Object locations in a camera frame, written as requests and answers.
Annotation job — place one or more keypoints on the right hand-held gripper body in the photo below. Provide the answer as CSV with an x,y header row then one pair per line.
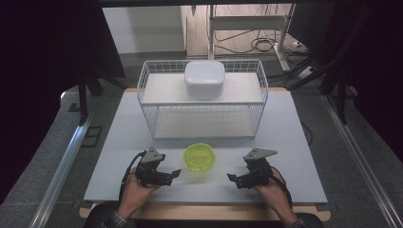
x,y
258,172

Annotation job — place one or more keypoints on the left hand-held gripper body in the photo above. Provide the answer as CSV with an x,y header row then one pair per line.
x,y
151,172

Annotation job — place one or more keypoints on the green translucent bowl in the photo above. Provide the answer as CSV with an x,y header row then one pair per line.
x,y
199,157

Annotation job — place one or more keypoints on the white square bowl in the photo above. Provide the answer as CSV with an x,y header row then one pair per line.
x,y
204,77

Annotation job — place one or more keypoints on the person's right hand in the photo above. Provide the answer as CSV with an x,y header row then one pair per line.
x,y
272,196

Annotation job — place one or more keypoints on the person's left hand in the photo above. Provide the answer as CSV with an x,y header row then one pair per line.
x,y
136,196

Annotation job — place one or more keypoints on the black floor socket plate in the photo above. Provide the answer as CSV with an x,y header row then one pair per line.
x,y
92,136

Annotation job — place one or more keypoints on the black stand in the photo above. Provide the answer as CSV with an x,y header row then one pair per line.
x,y
83,101
341,98

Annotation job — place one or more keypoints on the white power strip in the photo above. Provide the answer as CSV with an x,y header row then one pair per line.
x,y
306,72

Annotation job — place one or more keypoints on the white cabinet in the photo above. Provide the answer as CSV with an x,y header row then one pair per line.
x,y
144,28

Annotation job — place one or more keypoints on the metal floor rail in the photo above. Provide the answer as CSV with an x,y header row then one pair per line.
x,y
364,164
60,171

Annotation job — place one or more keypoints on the white desk frame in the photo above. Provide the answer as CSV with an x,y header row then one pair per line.
x,y
247,22

